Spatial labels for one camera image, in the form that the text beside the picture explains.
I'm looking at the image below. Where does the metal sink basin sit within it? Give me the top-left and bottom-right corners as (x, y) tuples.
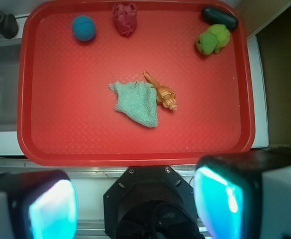
(0, 44), (21, 132)

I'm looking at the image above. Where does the red plastic tray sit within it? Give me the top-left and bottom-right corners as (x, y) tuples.
(17, 0), (255, 167)

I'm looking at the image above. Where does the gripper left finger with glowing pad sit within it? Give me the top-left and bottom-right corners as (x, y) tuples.
(0, 170), (79, 239)

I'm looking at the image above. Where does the light green woven cloth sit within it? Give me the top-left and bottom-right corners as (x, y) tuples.
(108, 82), (158, 128)

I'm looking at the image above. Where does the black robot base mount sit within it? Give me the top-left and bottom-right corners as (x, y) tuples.
(103, 166), (204, 239)

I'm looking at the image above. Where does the green plush toy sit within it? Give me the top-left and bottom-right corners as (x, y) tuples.
(195, 24), (230, 56)

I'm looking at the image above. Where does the golden brown seashell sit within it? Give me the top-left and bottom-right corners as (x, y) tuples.
(143, 71), (178, 112)

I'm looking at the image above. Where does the black oblong case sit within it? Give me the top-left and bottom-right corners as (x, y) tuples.
(201, 6), (239, 30)

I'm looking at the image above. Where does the blue knitted ball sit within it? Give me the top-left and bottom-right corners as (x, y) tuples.
(72, 15), (96, 41)

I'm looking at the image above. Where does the crumpled dark red cloth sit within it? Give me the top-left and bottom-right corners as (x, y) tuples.
(112, 3), (138, 36)

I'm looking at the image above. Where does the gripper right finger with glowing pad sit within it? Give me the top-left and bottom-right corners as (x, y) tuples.
(193, 150), (291, 239)

